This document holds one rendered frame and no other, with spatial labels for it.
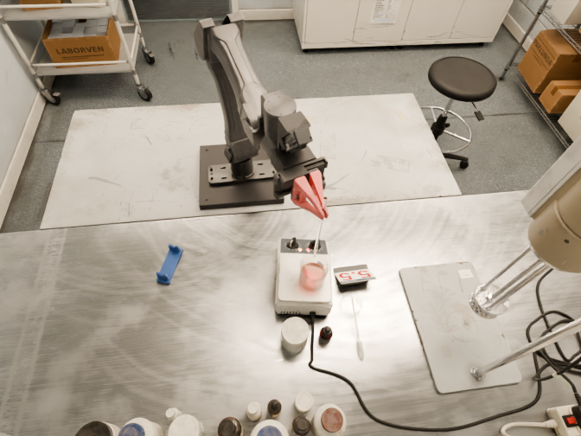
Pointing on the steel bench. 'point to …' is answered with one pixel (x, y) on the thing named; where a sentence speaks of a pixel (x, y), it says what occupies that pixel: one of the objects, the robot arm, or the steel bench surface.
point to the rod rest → (169, 265)
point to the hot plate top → (288, 292)
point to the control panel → (302, 246)
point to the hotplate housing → (301, 303)
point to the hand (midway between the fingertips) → (322, 214)
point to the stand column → (527, 349)
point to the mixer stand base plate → (455, 328)
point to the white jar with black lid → (98, 429)
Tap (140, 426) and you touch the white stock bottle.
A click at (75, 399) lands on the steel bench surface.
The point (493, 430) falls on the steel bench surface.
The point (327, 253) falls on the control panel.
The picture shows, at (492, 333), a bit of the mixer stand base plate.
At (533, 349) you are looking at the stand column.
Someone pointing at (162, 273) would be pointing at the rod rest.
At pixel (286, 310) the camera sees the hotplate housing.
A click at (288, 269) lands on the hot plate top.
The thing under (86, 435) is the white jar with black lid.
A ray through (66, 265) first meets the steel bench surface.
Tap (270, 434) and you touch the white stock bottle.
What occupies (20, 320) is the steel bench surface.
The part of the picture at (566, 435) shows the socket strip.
